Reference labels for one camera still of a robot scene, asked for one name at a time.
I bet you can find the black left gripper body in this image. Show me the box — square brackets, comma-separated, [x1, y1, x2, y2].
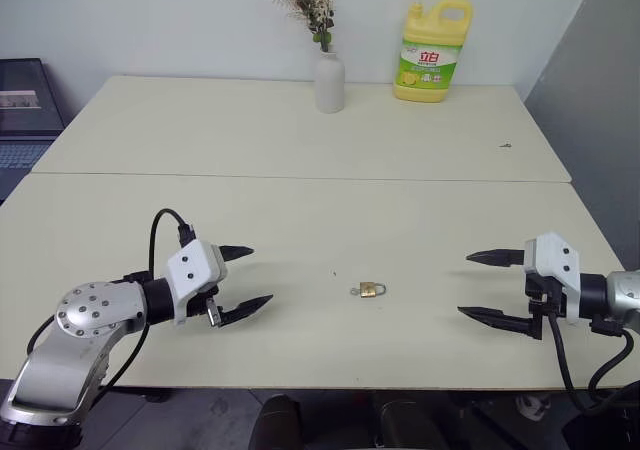
[185, 283, 225, 328]

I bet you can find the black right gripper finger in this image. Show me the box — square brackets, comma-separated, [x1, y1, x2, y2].
[464, 247, 526, 269]
[456, 306, 532, 339]

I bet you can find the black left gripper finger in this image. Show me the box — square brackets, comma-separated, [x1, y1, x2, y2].
[219, 294, 275, 328]
[219, 244, 255, 265]

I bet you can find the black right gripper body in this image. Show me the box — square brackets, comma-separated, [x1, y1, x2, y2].
[524, 271, 569, 342]

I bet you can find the white caster wheel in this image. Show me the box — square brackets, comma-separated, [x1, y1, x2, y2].
[516, 394, 553, 422]

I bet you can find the dark rounded shape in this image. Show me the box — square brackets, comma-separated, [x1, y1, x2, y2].
[248, 393, 303, 450]

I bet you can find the small brass padlock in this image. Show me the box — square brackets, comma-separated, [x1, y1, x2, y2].
[358, 280, 388, 300]

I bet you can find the grey partition panel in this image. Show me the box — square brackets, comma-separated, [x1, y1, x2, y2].
[522, 0, 640, 273]

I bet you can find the white ceramic vase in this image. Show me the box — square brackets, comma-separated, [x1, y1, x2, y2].
[314, 51, 346, 115]

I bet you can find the yellow dish soap pump bottle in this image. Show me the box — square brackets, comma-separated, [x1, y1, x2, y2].
[392, 0, 475, 104]

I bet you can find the dark grey laptop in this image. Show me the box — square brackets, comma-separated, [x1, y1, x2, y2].
[0, 58, 67, 206]

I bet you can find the dried flower bouquet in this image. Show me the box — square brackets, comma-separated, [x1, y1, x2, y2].
[269, 0, 336, 54]

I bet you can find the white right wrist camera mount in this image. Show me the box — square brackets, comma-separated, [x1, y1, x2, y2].
[523, 232, 583, 327]

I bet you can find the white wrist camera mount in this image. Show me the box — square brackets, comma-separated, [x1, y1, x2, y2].
[523, 232, 583, 327]
[165, 240, 229, 327]

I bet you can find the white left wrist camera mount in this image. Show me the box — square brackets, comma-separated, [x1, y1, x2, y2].
[165, 240, 229, 327]

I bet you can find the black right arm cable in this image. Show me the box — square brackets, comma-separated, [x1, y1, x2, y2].
[547, 313, 640, 415]

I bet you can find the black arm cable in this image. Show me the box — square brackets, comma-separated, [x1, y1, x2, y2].
[547, 313, 640, 415]
[25, 208, 197, 401]

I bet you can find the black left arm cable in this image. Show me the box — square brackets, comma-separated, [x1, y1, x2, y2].
[25, 208, 197, 401]

